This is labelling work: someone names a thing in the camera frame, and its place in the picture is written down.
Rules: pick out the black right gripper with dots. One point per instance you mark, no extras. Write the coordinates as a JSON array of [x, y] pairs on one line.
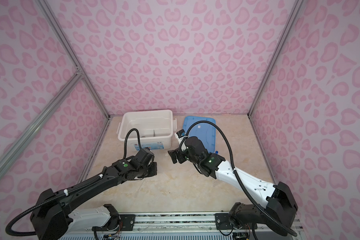
[[173, 156]]

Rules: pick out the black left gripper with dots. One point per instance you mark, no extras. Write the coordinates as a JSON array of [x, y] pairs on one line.
[[155, 169]]

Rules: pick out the thin glass rod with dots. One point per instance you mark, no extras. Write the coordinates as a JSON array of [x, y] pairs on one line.
[[141, 183]]

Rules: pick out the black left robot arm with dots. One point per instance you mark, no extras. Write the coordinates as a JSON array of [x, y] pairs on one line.
[[55, 213]]

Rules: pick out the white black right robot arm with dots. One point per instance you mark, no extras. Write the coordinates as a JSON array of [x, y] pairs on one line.
[[271, 205]]

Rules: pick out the white plastic storage bin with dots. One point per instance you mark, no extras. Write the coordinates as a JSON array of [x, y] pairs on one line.
[[144, 120]]

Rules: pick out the blue plastic bin lid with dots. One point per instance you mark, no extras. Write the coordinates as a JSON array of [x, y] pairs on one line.
[[204, 132]]

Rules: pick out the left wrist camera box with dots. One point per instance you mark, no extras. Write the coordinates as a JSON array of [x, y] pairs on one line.
[[144, 157]]

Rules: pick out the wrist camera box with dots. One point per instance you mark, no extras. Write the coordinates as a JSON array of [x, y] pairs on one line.
[[144, 157], [181, 133]]

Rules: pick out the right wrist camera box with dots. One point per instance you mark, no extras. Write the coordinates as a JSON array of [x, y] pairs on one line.
[[181, 133]]

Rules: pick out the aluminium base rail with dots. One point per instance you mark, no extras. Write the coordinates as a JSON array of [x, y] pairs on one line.
[[183, 226]]

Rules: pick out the left aluminium frame beam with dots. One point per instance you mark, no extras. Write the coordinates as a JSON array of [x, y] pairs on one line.
[[11, 155]]

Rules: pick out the left rear corner post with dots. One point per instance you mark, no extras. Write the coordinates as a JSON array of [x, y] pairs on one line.
[[68, 48]]

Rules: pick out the aluminium corner frame post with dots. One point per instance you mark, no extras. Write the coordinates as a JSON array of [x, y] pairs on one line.
[[282, 41]]

